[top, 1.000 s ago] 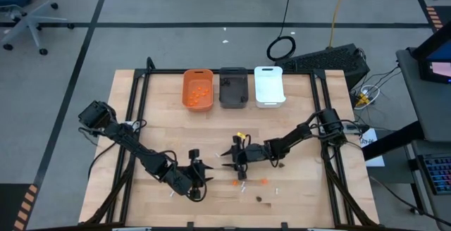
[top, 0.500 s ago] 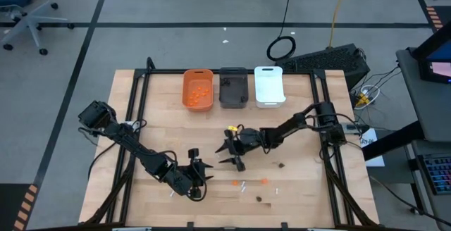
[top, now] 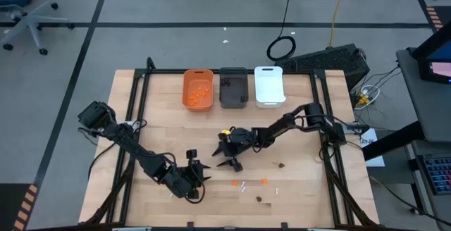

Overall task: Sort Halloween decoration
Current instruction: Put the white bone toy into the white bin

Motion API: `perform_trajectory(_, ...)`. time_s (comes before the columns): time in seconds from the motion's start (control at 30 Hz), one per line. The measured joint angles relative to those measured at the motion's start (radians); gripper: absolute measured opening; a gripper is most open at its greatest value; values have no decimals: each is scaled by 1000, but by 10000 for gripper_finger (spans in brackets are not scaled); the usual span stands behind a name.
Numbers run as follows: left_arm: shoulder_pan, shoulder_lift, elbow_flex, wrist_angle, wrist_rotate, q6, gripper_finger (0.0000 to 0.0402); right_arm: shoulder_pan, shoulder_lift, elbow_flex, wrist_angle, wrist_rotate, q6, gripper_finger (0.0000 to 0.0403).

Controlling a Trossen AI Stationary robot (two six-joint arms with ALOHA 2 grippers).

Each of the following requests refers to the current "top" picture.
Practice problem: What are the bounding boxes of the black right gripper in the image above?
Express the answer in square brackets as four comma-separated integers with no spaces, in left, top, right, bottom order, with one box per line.
[211,127,255,173]

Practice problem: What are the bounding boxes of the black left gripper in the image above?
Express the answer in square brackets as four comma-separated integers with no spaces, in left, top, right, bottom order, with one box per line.
[164,149,213,200]

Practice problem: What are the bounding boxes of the dark grey plastic bin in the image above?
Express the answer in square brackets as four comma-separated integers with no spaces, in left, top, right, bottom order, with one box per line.
[218,66,249,109]

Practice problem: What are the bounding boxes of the orange plastic bin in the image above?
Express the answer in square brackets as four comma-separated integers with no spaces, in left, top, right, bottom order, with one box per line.
[182,68,214,113]

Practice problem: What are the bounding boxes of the white plastic bin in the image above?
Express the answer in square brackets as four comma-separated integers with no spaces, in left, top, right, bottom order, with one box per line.
[254,65,287,109]

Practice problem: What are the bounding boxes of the black computer tower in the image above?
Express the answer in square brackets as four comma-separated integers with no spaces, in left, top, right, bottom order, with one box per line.
[274,43,371,91]

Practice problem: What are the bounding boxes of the power strip yellow plugs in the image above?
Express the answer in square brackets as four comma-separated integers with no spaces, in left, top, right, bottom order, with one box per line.
[353,84,381,111]

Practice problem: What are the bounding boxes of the white paper sheet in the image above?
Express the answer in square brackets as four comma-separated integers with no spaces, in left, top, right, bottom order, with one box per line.
[359,135,385,168]

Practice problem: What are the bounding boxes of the black desk support beam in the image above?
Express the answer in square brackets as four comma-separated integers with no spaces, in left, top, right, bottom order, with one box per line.
[362,120,426,162]

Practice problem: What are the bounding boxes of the black hazard striped mat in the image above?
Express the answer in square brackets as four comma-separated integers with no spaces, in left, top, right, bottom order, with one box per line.
[424,5,451,33]
[0,183,39,231]

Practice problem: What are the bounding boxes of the grey keyboard shelf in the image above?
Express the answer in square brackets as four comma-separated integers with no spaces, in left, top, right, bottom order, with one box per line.
[408,139,451,231]

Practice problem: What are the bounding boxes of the grey desk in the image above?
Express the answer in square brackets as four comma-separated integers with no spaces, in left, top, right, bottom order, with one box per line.
[395,46,451,144]

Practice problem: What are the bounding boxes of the backlit computer keyboard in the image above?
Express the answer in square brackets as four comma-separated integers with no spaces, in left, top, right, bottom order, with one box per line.
[417,153,451,196]

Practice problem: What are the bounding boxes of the office chair base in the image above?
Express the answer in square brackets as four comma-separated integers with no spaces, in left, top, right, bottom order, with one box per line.
[0,0,75,56]

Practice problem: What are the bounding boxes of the black computer monitor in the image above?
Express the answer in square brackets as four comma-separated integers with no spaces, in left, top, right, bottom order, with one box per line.
[412,21,451,85]

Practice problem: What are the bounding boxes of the black aluminium table frame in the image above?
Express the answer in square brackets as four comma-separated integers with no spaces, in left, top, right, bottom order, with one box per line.
[82,56,378,229]

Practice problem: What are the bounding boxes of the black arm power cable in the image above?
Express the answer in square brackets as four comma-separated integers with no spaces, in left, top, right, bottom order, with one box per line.
[78,127,119,181]

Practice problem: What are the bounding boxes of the black coiled cable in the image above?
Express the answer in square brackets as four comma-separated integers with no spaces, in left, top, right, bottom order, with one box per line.
[266,0,297,62]

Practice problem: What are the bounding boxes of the long yellow cable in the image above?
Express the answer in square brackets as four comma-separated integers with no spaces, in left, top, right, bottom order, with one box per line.
[328,0,350,49]

